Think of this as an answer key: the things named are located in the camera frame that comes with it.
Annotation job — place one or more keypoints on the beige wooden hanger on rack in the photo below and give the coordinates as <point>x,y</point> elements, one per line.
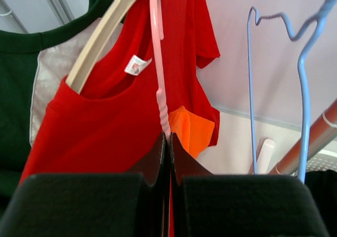
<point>90,53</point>

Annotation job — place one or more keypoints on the silver clothes rack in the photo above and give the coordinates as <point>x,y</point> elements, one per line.
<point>322,132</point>

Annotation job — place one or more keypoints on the pink plastic hanger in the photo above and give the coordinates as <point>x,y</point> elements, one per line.
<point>157,36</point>

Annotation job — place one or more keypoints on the orange t-shirt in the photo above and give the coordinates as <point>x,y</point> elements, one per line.
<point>193,131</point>

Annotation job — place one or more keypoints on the white perforated plastic basket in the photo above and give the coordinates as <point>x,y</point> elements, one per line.
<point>322,161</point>

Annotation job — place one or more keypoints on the green and beige t-shirt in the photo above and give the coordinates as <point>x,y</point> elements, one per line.
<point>32,67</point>

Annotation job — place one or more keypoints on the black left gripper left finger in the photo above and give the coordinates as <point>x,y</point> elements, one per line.
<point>120,204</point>

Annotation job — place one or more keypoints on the black t-shirt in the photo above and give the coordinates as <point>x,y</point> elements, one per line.
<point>322,185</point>

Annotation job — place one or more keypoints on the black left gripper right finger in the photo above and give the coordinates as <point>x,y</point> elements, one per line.
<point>205,204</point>

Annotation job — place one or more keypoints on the red t-shirt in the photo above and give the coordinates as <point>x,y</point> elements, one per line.
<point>114,121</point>

